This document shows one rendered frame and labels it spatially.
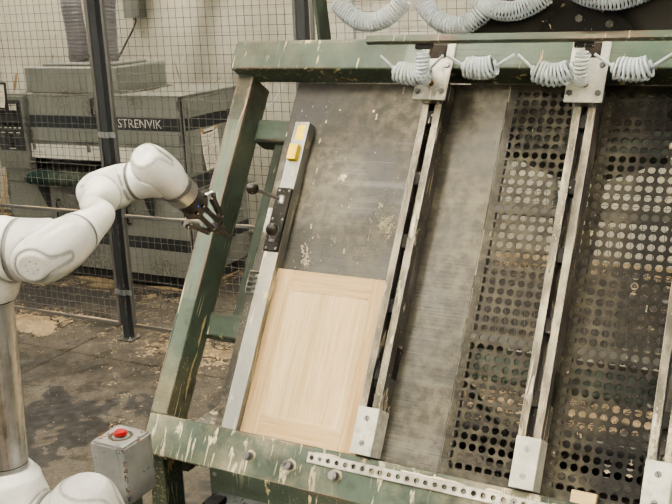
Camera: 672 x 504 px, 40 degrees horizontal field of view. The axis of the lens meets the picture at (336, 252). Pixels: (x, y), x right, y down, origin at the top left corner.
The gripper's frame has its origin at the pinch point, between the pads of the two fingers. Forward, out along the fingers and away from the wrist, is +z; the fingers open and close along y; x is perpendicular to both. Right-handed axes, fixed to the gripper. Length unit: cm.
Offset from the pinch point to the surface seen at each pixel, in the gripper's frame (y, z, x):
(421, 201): -39, 11, 41
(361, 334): -0.7, 21.9, 44.9
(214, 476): 56, 27, 32
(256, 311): 11.6, 19.6, 13.4
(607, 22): -126, 36, 39
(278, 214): -15.2, 14.0, 1.6
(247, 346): 21.2, 21.2, 17.5
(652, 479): -11, 20, 130
